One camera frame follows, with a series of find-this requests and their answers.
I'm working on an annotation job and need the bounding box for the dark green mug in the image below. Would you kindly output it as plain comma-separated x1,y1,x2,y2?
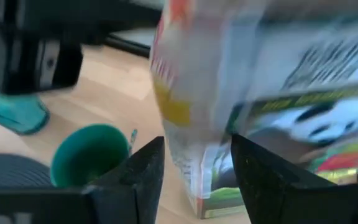
50,123,132,189

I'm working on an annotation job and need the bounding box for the black round placemat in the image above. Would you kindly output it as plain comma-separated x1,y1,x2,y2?
0,153,54,189

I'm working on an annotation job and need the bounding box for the teal transparent drinking glass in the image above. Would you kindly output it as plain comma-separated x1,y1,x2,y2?
0,24,51,136

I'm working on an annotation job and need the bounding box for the spoon in mug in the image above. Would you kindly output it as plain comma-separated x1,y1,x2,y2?
128,128,139,154

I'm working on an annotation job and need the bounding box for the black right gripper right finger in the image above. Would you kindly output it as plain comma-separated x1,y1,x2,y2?
230,133,358,224

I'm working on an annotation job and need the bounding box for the black metal table frame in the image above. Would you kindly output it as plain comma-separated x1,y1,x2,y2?
104,27,158,59

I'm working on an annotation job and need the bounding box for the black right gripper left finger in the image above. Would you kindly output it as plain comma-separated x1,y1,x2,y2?
82,136,167,224

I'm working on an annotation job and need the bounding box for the snack packet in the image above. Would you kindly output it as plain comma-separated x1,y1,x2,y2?
149,0,358,220

